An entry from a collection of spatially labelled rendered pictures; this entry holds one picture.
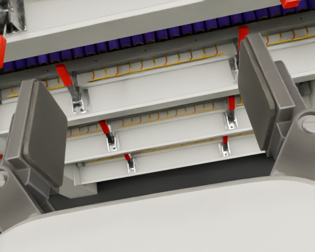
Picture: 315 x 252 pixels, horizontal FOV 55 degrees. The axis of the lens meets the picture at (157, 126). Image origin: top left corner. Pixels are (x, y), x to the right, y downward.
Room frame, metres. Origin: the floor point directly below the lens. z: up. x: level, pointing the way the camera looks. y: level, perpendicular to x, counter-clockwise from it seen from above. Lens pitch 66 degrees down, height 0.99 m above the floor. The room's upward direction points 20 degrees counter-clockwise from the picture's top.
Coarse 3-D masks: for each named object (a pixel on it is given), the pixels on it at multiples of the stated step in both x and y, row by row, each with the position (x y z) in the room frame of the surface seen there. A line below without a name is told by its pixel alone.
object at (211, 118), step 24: (240, 96) 0.27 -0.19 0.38; (312, 96) 0.22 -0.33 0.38; (120, 120) 0.32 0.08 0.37; (144, 120) 0.30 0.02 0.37; (168, 120) 0.28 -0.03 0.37; (192, 120) 0.27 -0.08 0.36; (216, 120) 0.25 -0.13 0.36; (240, 120) 0.23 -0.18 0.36; (72, 144) 0.31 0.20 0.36; (96, 144) 0.29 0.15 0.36; (120, 144) 0.27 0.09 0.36; (144, 144) 0.25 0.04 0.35; (168, 144) 0.24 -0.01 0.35
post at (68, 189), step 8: (0, 136) 0.29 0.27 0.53; (0, 144) 0.29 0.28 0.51; (64, 168) 0.30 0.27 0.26; (64, 176) 0.29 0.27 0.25; (72, 176) 0.30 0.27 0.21; (64, 184) 0.29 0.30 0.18; (72, 184) 0.29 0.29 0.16; (80, 184) 0.29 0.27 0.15; (88, 184) 0.30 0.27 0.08; (96, 184) 0.32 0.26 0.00; (64, 192) 0.30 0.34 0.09; (72, 192) 0.30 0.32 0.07; (80, 192) 0.29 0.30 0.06; (88, 192) 0.29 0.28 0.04; (96, 192) 0.29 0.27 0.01
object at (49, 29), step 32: (32, 0) 0.29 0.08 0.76; (64, 0) 0.28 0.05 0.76; (96, 0) 0.27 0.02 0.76; (128, 0) 0.25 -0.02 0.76; (160, 0) 0.24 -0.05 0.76; (192, 0) 0.23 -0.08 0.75; (224, 0) 0.22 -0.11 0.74; (256, 0) 0.22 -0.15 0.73; (32, 32) 0.26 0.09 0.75; (64, 32) 0.25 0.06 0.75; (96, 32) 0.25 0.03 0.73; (128, 32) 0.25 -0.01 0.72
